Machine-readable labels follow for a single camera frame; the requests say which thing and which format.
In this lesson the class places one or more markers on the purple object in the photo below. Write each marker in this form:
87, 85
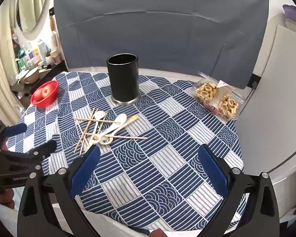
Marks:
291, 11

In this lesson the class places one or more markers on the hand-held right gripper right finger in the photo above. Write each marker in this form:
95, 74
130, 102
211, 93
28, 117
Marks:
213, 170

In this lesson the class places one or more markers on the black cylindrical utensil holder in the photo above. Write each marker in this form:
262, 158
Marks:
123, 79

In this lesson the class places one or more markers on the cluster of cosmetic bottles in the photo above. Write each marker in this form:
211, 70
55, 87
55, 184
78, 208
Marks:
39, 51

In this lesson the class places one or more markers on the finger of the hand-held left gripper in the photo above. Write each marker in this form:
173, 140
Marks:
14, 129
39, 150

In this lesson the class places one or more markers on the bundle of wooden chopsticks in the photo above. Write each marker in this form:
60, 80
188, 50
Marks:
133, 137

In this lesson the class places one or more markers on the white board panel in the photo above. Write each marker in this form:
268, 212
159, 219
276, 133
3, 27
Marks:
273, 103

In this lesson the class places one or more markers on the cream utensil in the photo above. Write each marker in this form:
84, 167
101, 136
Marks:
132, 119

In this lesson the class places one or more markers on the oval cream framed mirror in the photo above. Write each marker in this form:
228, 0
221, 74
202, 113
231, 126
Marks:
32, 5

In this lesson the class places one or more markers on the red plastic bowl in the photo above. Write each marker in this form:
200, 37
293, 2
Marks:
45, 103

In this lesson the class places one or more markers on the cream ceramic pot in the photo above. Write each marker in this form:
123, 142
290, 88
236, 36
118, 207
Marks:
29, 76

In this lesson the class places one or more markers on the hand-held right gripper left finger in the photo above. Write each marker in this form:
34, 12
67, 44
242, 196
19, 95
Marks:
85, 170

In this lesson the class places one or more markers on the grey backdrop cloth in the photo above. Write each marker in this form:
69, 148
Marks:
162, 29

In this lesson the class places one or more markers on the white ceramic spoon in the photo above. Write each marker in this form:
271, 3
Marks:
122, 118

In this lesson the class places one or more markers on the clear bag of snacks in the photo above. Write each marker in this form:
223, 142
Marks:
207, 91

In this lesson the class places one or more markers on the blue patterned tablecloth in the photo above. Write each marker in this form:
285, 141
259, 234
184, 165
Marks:
162, 153

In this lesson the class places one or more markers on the white spoon blue print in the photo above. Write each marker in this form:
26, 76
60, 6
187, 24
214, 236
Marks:
104, 141

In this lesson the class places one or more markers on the person's left hand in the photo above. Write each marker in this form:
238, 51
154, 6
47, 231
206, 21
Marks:
6, 198

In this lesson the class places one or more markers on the red apple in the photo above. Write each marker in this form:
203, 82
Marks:
45, 92

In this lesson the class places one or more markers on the white spoon brown print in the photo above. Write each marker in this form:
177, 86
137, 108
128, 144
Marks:
100, 115

